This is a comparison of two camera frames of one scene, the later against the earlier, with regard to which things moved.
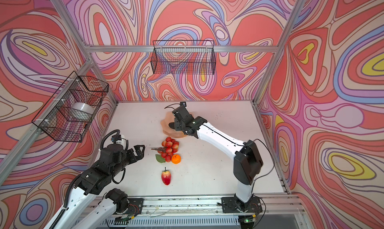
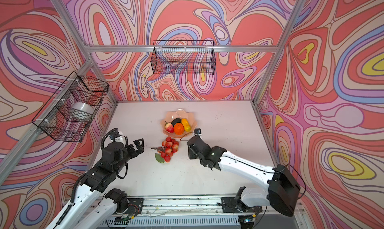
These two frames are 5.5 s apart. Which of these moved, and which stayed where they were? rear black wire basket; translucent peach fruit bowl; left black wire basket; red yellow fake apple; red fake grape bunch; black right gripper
Moved: black right gripper; red yellow fake apple
Stayed: translucent peach fruit bowl; left black wire basket; rear black wire basket; red fake grape bunch
